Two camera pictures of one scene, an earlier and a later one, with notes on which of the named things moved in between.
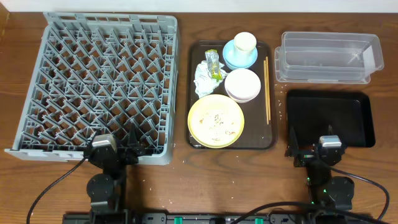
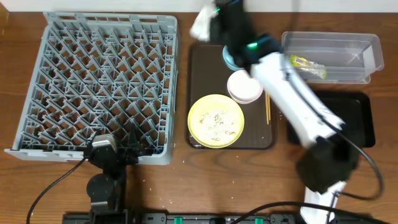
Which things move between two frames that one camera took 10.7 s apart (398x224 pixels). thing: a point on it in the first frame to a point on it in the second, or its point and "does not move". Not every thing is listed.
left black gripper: x=121 y=152 does not move
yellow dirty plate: x=216 y=121 does not move
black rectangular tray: x=351 y=114 does not move
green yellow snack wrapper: x=213 y=64 to x=306 y=65
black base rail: x=224 y=218 does not move
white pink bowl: x=242 y=85 does not move
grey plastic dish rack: x=96 y=74 does not move
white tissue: x=204 y=83 to x=200 y=27
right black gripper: x=309 y=156 to x=224 y=23
